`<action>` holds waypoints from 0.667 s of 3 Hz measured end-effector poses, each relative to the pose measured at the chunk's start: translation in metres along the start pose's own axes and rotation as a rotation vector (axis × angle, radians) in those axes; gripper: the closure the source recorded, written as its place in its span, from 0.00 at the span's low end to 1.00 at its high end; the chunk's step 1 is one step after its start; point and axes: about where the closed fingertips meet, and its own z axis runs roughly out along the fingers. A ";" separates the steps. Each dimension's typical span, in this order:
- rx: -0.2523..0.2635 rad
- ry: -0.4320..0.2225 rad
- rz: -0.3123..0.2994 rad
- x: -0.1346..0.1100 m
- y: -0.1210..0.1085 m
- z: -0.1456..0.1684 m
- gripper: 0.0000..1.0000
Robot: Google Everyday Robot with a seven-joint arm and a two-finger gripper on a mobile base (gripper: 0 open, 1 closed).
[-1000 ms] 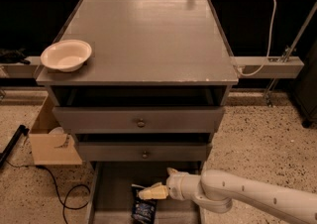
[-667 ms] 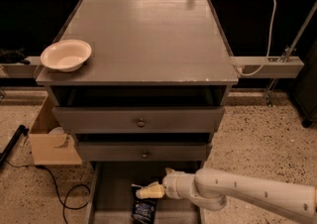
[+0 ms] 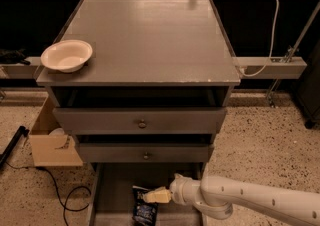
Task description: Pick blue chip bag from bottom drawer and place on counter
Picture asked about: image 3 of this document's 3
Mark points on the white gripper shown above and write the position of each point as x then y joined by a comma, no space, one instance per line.
180,189

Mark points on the blue chip bag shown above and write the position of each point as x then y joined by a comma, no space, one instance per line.
144,214

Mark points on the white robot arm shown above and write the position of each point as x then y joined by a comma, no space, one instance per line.
214,196

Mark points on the round middle drawer knob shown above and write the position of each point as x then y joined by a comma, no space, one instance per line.
146,156

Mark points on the round drawer knob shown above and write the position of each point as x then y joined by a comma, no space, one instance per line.
146,156
142,124

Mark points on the grey bottom drawer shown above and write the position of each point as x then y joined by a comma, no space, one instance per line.
113,199

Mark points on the grey drawer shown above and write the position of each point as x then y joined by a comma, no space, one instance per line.
163,148
166,110
113,199

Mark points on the round top drawer knob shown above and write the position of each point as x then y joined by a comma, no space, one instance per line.
142,124

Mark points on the grey middle drawer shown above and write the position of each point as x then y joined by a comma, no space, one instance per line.
163,148

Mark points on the grey top drawer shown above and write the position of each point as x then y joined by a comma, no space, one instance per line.
166,110

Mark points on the grey drawer cabinet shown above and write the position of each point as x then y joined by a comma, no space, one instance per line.
147,43

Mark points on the cardboard box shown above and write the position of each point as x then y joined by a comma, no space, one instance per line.
50,145

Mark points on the black bar on floor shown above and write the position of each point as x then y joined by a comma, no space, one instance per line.
22,131

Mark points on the white bowl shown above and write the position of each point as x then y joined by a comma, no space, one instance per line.
67,56

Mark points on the dark cart at right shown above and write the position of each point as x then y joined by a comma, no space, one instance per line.
307,89

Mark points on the black object on rail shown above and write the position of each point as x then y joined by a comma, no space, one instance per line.
13,57

